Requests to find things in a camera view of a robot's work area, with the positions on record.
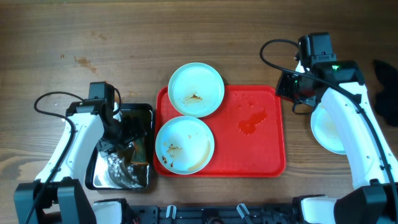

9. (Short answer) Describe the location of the black cloth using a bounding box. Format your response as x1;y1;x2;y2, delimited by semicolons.
373;60;397;127

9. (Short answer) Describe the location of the light blue plate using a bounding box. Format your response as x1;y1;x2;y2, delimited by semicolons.
155;116;215;175
167;62;225;118
310;103;346;155

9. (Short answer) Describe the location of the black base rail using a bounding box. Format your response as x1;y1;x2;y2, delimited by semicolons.
93;203;312;224

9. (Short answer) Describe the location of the red plastic tray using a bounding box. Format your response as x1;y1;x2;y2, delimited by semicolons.
153;85;287;178

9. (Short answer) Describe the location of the green orange sponge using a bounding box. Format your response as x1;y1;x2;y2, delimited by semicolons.
131;138;148;165

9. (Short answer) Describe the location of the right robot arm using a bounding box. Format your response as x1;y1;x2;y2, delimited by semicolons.
276;32;397;223

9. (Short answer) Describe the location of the light blue top plate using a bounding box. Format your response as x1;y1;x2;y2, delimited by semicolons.
167;62;225;118

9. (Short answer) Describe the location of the black water tray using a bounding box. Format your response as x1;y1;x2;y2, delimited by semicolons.
85;103;155;190

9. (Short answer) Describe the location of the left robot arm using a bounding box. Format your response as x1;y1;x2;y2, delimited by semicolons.
14;82;153;223

